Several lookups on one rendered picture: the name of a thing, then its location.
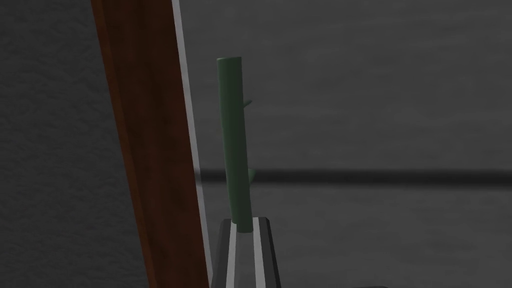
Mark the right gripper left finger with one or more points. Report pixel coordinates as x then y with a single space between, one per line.
226 260

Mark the brown wooden door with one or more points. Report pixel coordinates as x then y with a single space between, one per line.
154 152

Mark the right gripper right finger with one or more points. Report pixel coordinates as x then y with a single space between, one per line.
264 260

